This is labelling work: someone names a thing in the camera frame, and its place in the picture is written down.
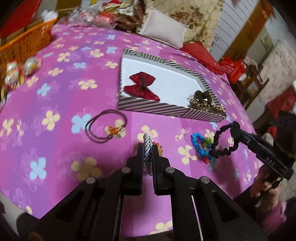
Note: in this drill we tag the black scrunchie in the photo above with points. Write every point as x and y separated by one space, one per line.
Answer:
220 148

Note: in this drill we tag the person right hand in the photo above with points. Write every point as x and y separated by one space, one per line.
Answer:
270 197

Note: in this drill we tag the wooden chair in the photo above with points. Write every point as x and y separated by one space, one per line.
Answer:
251 86

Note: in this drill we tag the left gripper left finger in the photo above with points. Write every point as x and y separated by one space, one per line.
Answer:
93 210

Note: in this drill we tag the orange plastic basket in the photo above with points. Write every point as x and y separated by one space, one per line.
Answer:
27 44

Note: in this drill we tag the white pillow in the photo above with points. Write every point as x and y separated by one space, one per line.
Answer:
164 28

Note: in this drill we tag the red cushion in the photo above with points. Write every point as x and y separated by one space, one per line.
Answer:
199 52

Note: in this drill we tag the pink floral bedspread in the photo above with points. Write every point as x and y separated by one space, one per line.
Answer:
59 127

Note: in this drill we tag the floral beige quilt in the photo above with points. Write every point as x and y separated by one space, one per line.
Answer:
201 17

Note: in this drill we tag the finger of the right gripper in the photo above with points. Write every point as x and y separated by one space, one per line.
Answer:
235 129

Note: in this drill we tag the striped jewelry box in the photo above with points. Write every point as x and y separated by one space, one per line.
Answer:
174 85

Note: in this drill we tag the leopard print bow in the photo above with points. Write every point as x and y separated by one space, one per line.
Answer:
204 106

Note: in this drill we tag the red shopping bag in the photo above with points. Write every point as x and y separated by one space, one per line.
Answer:
233 69

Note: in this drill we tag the round ornament ball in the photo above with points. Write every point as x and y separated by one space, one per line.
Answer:
31 65

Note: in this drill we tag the clear plastic bag pile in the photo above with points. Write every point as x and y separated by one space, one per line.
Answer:
92 16

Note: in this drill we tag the red bow hair clip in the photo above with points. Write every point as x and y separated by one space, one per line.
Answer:
140 88

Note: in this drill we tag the red gift bag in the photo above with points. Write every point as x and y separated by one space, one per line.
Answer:
16 15

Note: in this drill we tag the brown scrunchie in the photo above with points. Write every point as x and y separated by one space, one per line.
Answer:
203 96

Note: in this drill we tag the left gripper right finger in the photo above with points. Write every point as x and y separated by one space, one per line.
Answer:
200 209

